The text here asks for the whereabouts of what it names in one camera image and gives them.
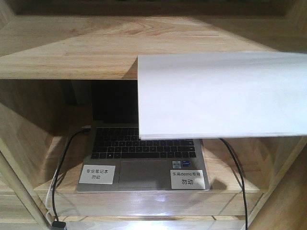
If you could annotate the white label right on laptop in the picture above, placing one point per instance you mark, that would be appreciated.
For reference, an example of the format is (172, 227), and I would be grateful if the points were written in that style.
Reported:
(187, 180)

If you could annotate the wooden shelf unit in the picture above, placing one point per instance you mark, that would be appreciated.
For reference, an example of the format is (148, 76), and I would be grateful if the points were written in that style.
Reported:
(45, 44)

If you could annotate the white label left on laptop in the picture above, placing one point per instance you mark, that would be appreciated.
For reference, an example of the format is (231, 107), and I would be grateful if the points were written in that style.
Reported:
(97, 174)

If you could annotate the black plug adapter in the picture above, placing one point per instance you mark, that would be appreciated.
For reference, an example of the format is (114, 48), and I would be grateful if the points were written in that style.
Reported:
(59, 225)

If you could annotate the silver laptop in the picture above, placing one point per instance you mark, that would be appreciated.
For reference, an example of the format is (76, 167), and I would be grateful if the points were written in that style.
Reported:
(141, 165)

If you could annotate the white paper stack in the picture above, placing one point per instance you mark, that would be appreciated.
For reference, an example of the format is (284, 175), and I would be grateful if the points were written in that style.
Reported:
(222, 95)

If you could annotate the white label on laptop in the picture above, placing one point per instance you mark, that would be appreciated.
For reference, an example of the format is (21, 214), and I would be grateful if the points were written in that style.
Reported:
(187, 180)
(97, 174)

